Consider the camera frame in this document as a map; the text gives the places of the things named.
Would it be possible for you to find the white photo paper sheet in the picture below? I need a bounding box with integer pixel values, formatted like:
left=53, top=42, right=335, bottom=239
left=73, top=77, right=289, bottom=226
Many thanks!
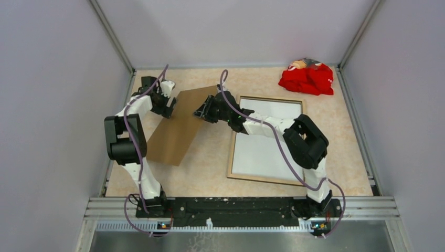
left=231, top=98, right=302, bottom=182

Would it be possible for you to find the aluminium front rail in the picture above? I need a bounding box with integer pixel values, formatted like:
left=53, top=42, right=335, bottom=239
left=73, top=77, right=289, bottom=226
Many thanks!
left=76, top=196, right=412, bottom=251

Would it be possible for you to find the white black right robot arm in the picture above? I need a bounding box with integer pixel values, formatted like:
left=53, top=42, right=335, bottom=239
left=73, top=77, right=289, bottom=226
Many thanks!
left=193, top=91, right=333, bottom=219

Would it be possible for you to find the wooden picture frame with glass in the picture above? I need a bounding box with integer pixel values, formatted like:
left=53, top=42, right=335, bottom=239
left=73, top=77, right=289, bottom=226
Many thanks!
left=226, top=95, right=308, bottom=187

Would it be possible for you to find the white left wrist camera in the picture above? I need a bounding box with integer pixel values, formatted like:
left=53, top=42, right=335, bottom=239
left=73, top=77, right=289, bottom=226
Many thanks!
left=160, top=80, right=176, bottom=98

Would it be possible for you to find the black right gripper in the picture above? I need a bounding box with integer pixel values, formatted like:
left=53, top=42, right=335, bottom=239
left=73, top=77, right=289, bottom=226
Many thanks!
left=192, top=96, right=230, bottom=124

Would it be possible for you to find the red crumpled cloth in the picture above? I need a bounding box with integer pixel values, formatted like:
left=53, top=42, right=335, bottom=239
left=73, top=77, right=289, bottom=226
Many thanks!
left=278, top=58, right=334, bottom=96

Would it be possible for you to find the landscape photo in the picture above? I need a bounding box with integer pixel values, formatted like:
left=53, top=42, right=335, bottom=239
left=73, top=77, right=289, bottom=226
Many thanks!
left=146, top=86, right=217, bottom=166

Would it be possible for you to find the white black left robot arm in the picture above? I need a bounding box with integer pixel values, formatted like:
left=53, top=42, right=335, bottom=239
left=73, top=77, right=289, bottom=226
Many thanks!
left=104, top=76, right=177, bottom=217

